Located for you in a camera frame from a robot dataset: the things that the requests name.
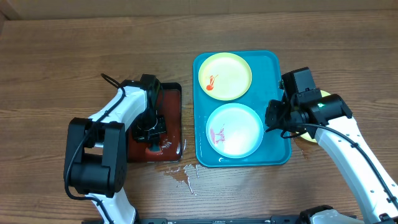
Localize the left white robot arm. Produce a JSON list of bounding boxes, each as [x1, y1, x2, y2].
[[63, 74, 166, 223]]

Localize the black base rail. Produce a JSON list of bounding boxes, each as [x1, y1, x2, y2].
[[134, 215, 302, 224]]

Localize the black tray with red water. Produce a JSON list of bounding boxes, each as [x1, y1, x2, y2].
[[127, 83, 182, 162]]

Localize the teal plastic tray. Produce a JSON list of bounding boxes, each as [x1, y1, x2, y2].
[[193, 50, 292, 167]]

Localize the orange and green sponge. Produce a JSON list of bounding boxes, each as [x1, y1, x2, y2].
[[146, 143, 163, 155]]

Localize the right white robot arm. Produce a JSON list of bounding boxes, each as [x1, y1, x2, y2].
[[266, 90, 397, 223]]

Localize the yellow plate with ketchup far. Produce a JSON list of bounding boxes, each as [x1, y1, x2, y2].
[[198, 52, 252, 101]]

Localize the light blue plate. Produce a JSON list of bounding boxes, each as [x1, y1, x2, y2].
[[205, 103, 264, 159]]

